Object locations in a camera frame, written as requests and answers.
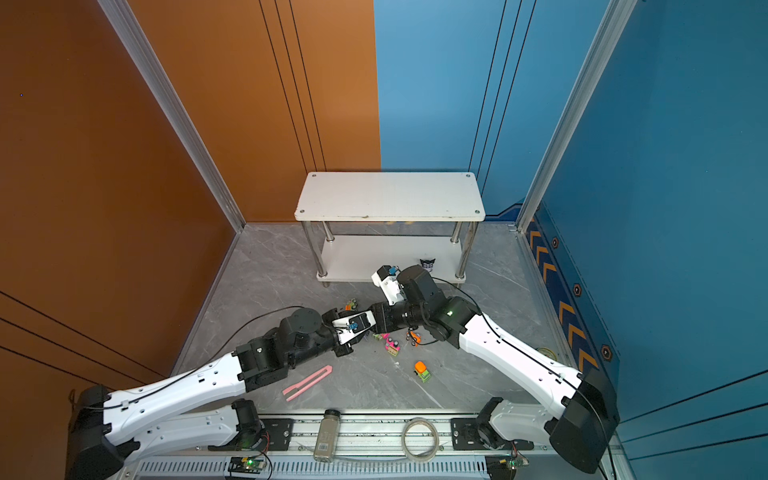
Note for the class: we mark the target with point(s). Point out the left circuit board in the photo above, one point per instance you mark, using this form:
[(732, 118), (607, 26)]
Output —
[(247, 467)]

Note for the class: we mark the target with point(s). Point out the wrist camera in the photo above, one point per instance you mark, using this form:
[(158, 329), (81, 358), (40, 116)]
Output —
[(350, 328), (386, 279)]

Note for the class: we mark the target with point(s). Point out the orange green toy truck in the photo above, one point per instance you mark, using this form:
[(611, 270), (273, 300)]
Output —
[(420, 369)]

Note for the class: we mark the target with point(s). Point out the pink green toy car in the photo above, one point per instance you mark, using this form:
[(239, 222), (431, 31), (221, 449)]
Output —
[(392, 346)]

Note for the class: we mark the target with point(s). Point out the pink plastic tongs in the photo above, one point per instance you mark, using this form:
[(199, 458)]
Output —
[(296, 390)]

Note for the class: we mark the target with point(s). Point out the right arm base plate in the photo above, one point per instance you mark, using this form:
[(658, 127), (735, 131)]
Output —
[(472, 434)]

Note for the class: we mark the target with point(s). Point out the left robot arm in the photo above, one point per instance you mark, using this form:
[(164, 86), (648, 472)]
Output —
[(105, 425)]

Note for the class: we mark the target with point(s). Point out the white two-tier shelf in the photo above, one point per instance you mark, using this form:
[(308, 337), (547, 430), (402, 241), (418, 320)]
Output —
[(400, 197)]

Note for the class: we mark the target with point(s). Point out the clear plastic bottle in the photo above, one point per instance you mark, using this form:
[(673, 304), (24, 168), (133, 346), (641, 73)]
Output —
[(327, 435)]

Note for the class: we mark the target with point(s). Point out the black purple robot toy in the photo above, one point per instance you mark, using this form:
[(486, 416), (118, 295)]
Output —
[(427, 263)]

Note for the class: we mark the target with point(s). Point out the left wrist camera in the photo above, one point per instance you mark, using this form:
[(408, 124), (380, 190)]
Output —
[(350, 328)]

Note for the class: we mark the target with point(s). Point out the tape roll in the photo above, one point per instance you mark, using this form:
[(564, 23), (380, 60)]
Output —
[(548, 353)]

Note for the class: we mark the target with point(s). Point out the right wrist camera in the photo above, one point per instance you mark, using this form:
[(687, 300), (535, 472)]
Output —
[(386, 279)]

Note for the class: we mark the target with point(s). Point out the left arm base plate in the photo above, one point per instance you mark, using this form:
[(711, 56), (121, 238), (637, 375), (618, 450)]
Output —
[(272, 434)]

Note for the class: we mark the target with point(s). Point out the right circuit board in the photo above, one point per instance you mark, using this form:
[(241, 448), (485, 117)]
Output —
[(504, 467)]

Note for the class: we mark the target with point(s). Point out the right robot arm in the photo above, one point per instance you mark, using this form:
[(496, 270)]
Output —
[(581, 407)]

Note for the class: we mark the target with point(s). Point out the circuit board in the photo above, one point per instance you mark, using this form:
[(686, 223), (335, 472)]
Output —
[(504, 467), (247, 467)]

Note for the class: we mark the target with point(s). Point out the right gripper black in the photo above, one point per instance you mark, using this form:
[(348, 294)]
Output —
[(382, 313)]

